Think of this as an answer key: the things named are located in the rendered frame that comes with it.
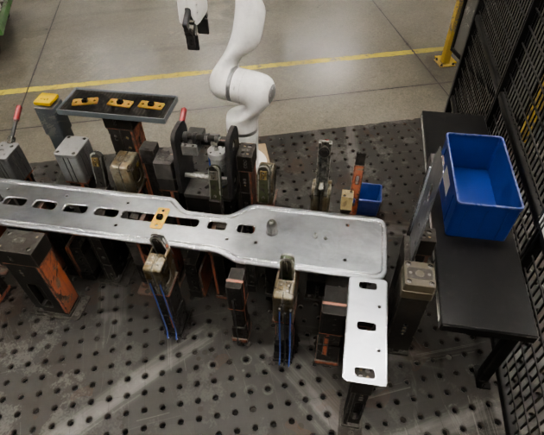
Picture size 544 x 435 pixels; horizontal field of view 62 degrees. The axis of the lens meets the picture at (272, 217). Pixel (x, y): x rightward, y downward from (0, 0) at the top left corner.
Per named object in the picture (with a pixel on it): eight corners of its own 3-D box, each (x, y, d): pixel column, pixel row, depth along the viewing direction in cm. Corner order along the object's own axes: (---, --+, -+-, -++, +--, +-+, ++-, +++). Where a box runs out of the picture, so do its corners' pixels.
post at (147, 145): (161, 232, 173) (137, 148, 144) (166, 223, 176) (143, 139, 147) (174, 234, 172) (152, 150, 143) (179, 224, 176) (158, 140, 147)
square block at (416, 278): (381, 352, 138) (404, 284, 112) (381, 329, 144) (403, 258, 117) (408, 356, 137) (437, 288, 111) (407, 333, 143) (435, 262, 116)
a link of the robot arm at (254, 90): (234, 114, 177) (231, 58, 159) (279, 126, 173) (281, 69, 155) (220, 132, 170) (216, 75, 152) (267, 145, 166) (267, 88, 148)
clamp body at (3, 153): (25, 232, 174) (-21, 159, 148) (41, 211, 182) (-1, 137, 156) (48, 235, 173) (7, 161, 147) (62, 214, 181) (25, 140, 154)
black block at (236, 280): (226, 346, 141) (216, 293, 119) (234, 316, 148) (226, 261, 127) (251, 350, 140) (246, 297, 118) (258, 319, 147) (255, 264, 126)
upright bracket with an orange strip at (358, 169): (339, 263, 162) (356, 153, 125) (339, 261, 163) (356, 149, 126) (347, 264, 161) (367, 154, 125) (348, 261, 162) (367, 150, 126)
